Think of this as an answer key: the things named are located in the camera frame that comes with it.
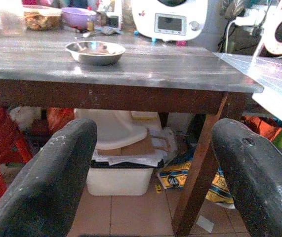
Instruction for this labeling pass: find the white plastic bin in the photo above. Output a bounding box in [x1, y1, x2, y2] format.
[86, 159, 156, 197]

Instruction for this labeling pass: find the white power cable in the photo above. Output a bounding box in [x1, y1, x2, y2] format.
[223, 14, 255, 54]

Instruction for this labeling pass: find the yellow printed bag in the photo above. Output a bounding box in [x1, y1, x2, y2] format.
[156, 158, 236, 206]

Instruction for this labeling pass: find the small purple bowl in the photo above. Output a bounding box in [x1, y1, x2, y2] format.
[61, 7, 98, 30]

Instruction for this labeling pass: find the white kitchen machine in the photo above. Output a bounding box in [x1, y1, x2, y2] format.
[131, 0, 209, 43]

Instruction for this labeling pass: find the clear plastic tub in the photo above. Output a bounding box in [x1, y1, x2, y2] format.
[0, 0, 26, 36]

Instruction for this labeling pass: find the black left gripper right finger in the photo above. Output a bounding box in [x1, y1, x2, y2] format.
[211, 118, 282, 237]

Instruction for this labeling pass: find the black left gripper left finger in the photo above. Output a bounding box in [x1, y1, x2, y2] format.
[0, 118, 98, 237]

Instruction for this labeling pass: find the clear food container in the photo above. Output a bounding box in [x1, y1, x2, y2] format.
[22, 5, 63, 32]

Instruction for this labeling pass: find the brown cardboard piece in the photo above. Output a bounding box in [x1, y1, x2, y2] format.
[97, 133, 157, 157]

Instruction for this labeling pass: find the shallow steel bowl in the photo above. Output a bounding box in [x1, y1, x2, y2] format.
[64, 40, 127, 67]

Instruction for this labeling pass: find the red plastic bag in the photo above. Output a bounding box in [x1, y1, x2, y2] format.
[46, 107, 75, 132]

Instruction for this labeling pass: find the dark wooden table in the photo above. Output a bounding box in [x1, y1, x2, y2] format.
[0, 26, 265, 237]

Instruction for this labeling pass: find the orange cloth bag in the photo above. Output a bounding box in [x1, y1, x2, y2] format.
[241, 115, 282, 142]

